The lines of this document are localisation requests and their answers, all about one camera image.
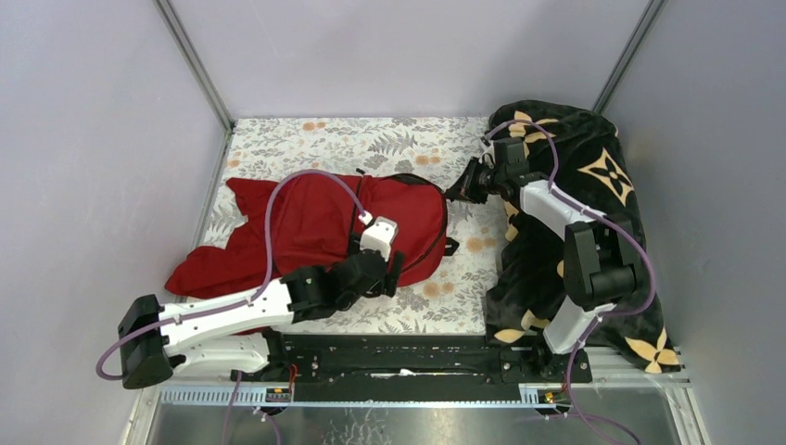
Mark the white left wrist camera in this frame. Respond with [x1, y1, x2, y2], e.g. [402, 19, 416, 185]
[358, 210, 399, 262]

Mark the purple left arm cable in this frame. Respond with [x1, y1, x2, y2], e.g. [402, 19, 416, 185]
[95, 170, 375, 445]

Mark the black blanket with tan flowers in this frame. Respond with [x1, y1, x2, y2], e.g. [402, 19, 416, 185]
[485, 100, 681, 374]

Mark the floral patterned table mat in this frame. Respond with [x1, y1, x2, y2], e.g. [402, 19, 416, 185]
[201, 117, 507, 335]

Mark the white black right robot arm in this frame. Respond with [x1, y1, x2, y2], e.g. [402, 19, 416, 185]
[446, 138, 653, 382]

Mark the red cloth garment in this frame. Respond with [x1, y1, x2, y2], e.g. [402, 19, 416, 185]
[164, 178, 299, 299]

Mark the red student backpack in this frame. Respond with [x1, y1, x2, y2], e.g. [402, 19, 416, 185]
[263, 170, 459, 294]

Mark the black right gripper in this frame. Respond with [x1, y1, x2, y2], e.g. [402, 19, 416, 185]
[443, 157, 505, 206]

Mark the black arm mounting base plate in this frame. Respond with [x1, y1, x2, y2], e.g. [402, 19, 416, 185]
[230, 334, 592, 404]

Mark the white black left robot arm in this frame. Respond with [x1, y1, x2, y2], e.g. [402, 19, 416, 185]
[118, 249, 405, 389]

